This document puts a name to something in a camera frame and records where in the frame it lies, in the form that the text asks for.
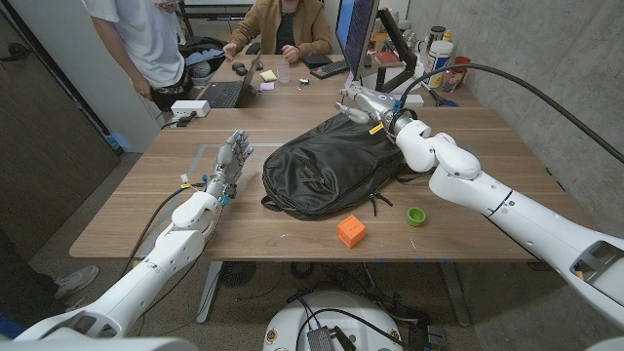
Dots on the person in white t-shirt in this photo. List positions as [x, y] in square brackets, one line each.
[146, 39]

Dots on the white box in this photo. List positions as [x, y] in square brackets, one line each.
[414, 100]

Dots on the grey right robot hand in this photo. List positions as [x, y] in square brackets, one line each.
[373, 105]

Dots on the red cup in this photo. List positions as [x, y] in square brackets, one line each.
[462, 62]

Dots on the pink sticky note pad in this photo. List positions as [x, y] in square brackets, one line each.
[267, 86]

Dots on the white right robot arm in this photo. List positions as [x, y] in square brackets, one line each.
[526, 219]

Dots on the yellow sticky note pad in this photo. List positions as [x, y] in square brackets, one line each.
[267, 75]

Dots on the grey table leg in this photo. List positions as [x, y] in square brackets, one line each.
[453, 292]

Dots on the clear plastic cup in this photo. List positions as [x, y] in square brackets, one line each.
[283, 72]

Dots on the red book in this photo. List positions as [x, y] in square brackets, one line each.
[386, 57]

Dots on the white wipes canister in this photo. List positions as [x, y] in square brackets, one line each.
[438, 56]

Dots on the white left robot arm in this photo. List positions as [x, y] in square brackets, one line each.
[146, 278]

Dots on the metal keys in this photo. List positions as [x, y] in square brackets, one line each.
[302, 82]

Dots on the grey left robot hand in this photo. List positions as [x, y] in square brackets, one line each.
[226, 163]

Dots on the grey sneaker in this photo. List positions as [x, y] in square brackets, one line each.
[75, 280]

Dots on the computer monitor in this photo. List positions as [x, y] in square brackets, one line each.
[358, 34]

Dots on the black backpack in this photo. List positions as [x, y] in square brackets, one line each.
[326, 166]

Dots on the orange block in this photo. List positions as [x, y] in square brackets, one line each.
[351, 231]

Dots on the white power strip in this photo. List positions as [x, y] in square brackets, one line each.
[190, 108]

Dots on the person in tan jacket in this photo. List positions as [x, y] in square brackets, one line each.
[302, 24]

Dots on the pink note on monitor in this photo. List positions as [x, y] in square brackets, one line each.
[348, 80]

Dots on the black keyboard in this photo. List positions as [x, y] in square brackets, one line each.
[330, 68]

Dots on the black laptop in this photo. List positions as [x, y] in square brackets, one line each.
[226, 92]

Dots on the black clothing pile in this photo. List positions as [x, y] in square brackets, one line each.
[205, 49]

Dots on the black computer mouse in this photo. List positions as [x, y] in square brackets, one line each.
[240, 68]

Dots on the white table leg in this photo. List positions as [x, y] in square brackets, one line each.
[208, 292]

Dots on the black lidded jar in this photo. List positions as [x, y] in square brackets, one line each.
[437, 34]

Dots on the white robot torso base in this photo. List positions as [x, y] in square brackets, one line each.
[292, 322]

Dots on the black wallet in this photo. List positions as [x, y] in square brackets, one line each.
[317, 61]

